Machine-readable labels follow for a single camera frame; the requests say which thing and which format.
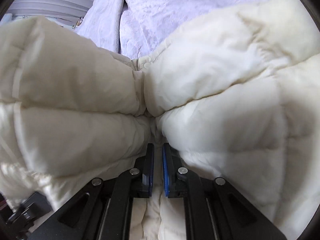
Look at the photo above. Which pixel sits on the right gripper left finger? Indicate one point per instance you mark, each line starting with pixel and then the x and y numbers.
pixel 118 194

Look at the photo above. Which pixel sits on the cream puffer jacket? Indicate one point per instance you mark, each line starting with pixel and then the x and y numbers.
pixel 235 91

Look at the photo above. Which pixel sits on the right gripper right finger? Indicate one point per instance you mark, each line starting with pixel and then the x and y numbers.
pixel 181 182

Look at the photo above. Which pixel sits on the lavender plush blanket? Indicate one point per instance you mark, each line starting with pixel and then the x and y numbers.
pixel 134 28

